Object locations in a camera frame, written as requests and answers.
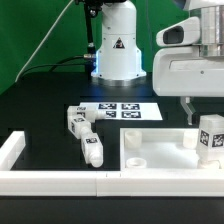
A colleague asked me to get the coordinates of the white marker sheet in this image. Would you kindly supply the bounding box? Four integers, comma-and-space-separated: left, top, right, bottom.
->
80, 102, 162, 120

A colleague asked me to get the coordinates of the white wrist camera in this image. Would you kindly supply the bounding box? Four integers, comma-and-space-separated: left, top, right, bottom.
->
156, 16, 201, 47

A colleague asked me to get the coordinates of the white U-shaped fence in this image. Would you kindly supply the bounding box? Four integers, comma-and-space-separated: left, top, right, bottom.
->
0, 131, 224, 197

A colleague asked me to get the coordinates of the white square table top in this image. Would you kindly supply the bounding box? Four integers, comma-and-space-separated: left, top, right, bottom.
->
119, 127, 224, 173

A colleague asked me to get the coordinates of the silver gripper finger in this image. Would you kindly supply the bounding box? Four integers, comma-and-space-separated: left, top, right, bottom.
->
180, 96, 194, 125

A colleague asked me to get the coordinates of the black cable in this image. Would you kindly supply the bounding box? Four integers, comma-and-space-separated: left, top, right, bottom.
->
15, 55, 98, 84

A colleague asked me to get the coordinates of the white cable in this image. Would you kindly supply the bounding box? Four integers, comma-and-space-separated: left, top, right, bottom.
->
15, 0, 77, 84

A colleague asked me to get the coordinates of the black camera pole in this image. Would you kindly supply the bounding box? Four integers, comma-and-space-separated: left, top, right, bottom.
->
74, 0, 126, 54

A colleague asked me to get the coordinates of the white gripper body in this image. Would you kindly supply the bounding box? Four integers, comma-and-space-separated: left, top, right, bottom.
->
153, 46, 224, 97

